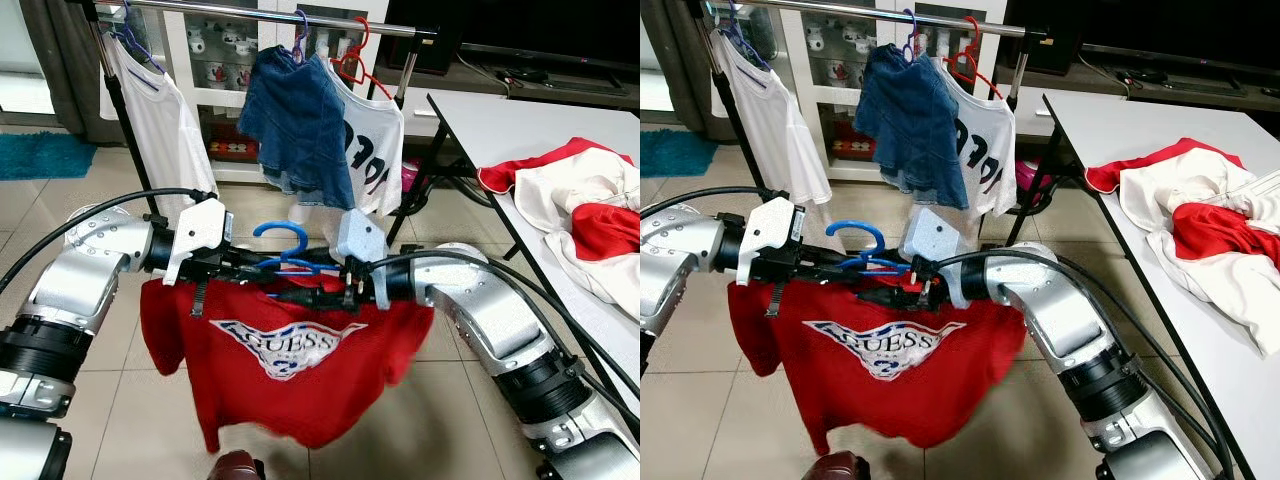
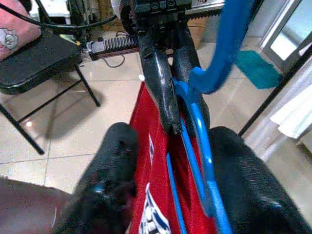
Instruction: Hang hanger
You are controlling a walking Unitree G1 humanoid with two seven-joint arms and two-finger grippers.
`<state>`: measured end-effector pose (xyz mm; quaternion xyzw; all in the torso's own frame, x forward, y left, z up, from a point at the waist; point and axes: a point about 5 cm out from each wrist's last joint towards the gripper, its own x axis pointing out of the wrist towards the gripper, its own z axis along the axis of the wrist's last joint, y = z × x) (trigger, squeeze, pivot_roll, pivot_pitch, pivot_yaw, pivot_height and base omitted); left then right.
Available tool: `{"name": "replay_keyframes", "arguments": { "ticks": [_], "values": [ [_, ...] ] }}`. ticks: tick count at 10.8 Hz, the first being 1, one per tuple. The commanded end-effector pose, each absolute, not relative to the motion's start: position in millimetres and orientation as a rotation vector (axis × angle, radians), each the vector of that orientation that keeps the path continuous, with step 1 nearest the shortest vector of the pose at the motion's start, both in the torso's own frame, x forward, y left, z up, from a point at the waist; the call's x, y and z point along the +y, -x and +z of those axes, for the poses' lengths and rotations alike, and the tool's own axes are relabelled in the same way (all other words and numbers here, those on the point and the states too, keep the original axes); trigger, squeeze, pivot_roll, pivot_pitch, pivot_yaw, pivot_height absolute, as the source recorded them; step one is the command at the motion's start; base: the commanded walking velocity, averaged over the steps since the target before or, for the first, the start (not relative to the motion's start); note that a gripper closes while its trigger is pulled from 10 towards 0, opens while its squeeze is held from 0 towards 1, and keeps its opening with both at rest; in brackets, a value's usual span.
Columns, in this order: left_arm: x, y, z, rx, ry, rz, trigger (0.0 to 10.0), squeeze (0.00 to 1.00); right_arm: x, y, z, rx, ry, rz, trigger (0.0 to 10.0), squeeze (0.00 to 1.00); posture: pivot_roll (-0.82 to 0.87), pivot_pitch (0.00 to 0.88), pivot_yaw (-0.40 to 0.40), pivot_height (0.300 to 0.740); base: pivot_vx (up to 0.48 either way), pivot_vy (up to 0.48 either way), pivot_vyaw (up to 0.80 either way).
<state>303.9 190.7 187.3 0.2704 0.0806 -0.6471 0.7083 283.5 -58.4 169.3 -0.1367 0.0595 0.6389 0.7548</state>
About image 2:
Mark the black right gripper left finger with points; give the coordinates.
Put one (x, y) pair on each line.
(107, 175)

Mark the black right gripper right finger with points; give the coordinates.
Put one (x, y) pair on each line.
(253, 195)

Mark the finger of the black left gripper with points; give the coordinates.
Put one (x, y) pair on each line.
(161, 80)
(185, 48)

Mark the blue plastic clothes hanger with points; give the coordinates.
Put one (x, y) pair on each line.
(219, 73)

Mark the red t-shirt with white print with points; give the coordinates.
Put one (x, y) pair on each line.
(151, 156)

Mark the black ribbed floor device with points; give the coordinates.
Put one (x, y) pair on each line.
(117, 42)

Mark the turquoise floor mat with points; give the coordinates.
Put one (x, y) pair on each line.
(260, 70)

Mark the white hanging towel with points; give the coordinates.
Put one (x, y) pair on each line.
(295, 117)

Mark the black metal rack pole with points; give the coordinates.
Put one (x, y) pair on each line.
(275, 93)

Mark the glass sliding door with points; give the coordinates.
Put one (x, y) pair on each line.
(287, 36)

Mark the black folding chair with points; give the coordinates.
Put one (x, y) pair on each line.
(36, 63)

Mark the pink printed cushion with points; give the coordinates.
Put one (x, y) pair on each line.
(17, 22)

